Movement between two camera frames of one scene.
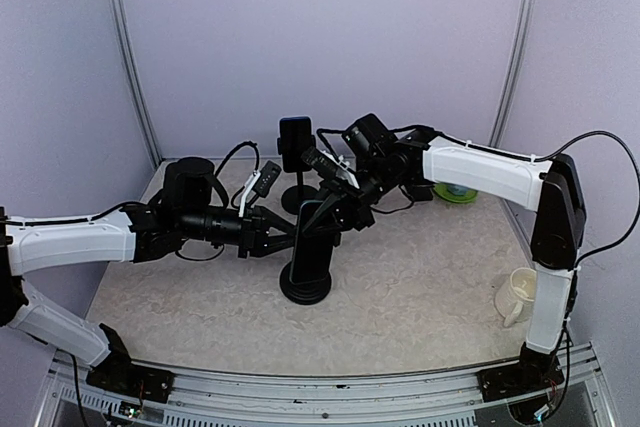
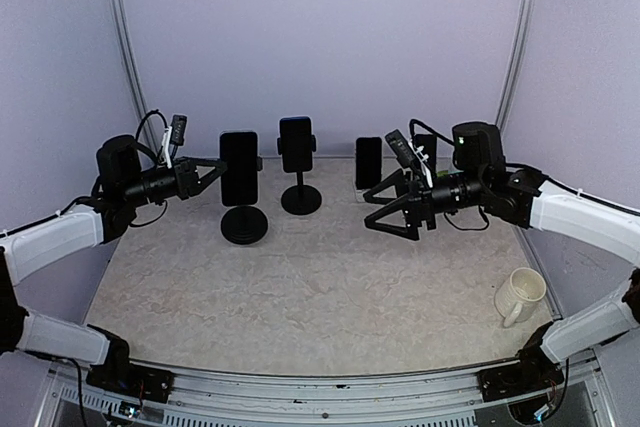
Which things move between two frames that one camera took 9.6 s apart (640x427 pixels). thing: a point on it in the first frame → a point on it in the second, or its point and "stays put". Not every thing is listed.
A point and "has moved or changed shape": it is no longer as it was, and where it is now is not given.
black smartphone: x=312 y=251 → x=239 y=183
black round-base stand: x=307 y=292 has moved or changed shape
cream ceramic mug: x=515 y=301 stays put
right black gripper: x=347 y=208 → x=417 y=198
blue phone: x=296 y=140 stays put
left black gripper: x=253 y=236 → x=186 y=180
